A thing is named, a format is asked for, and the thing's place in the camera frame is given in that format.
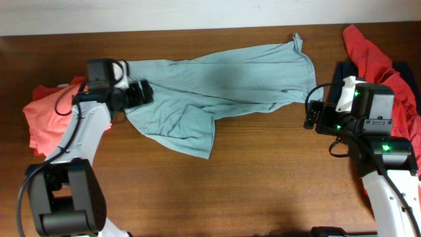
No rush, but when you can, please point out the light blue t-shirt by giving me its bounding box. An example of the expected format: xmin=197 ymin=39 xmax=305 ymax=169
xmin=126 ymin=34 xmax=323 ymax=159

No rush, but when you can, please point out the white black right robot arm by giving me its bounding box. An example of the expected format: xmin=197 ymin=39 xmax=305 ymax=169
xmin=304 ymin=83 xmax=420 ymax=236

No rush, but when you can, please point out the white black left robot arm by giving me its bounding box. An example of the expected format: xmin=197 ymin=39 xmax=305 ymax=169
xmin=18 ymin=59 xmax=153 ymax=237

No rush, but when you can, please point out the navy blue garment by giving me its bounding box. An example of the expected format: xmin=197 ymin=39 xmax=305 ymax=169
xmin=328 ymin=61 xmax=421 ymax=116

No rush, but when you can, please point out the red crumpled garment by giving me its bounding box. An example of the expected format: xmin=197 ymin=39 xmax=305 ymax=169
xmin=343 ymin=25 xmax=420 ymax=165

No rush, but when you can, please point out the folded coral pink shirt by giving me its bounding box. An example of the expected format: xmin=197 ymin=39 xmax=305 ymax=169
xmin=22 ymin=84 xmax=80 ymax=156

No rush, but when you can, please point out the folded red shirt underneath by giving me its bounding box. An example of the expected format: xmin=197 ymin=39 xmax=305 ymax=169
xmin=32 ymin=76 xmax=87 ymax=101

